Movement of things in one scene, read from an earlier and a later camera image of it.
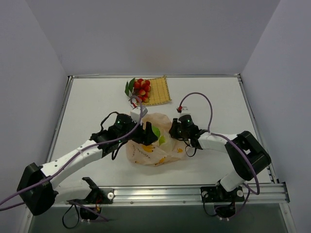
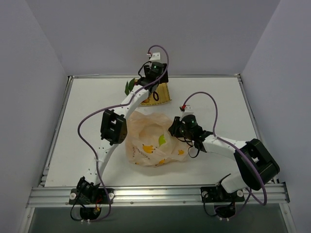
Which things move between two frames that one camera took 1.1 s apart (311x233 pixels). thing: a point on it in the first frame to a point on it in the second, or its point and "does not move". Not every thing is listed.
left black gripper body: x=146 y=132 to x=164 y=74
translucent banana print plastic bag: x=166 y=149 does not move
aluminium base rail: x=273 y=193 does not move
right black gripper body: x=175 y=128 does not move
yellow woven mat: x=159 y=91 does not move
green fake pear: x=156 y=131 to x=162 y=140
